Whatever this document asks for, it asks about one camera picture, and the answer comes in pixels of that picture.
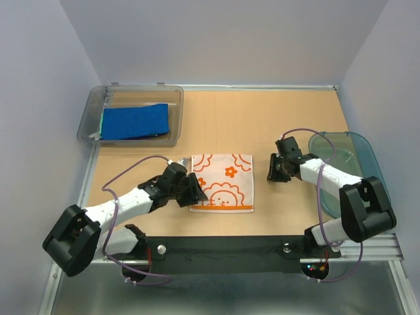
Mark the orange white patterned towel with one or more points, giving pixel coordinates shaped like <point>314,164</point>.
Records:
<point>227,180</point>

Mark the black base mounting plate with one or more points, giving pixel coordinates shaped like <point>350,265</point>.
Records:
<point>225,255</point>

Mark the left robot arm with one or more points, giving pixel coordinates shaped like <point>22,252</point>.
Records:
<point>74,239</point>

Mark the blue towel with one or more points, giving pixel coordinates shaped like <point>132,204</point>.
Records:
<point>135,122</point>

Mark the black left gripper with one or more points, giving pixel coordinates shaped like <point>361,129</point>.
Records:
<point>195,192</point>

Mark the smoky clear plastic bin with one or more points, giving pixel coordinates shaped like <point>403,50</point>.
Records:
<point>137,96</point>

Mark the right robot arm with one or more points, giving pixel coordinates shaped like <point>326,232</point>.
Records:
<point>365,208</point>

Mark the aluminium frame rail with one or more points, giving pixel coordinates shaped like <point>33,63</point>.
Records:
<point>196,227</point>

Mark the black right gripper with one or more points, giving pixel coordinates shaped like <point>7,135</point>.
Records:
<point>272,175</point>

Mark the teal plastic bin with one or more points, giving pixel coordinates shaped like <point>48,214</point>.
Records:
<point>348,152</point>

